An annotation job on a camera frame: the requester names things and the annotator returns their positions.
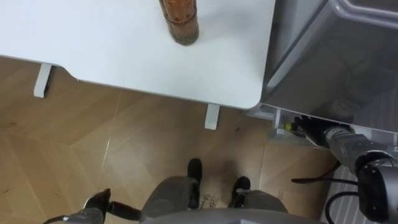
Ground grey fridge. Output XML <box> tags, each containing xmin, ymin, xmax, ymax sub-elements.
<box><xmin>245</xmin><ymin>0</ymin><xmax>398</xmax><ymax>147</ymax></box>

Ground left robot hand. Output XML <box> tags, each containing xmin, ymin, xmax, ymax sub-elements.
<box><xmin>83</xmin><ymin>188</ymin><xmax>142</xmax><ymax>222</ymax></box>

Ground brown bottle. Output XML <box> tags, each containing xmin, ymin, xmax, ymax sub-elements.
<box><xmin>158</xmin><ymin>0</ymin><xmax>200</xmax><ymax>47</ymax></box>

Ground white desk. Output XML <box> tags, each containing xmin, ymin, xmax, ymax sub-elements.
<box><xmin>0</xmin><ymin>0</ymin><xmax>276</xmax><ymax>131</ymax></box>

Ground robot legs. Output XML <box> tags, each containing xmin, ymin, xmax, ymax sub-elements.
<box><xmin>139</xmin><ymin>157</ymin><xmax>289</xmax><ymax>223</ymax></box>

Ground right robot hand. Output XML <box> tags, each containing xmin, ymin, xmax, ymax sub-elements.
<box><xmin>294</xmin><ymin>115</ymin><xmax>340</xmax><ymax>147</ymax></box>

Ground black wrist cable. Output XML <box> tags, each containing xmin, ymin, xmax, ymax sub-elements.
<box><xmin>42</xmin><ymin>215</ymin><xmax>68</xmax><ymax>224</ymax></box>
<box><xmin>291</xmin><ymin>160</ymin><xmax>361</xmax><ymax>224</ymax></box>

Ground robot body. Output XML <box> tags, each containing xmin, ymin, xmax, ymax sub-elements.
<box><xmin>136</xmin><ymin>207</ymin><xmax>327</xmax><ymax>224</ymax></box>

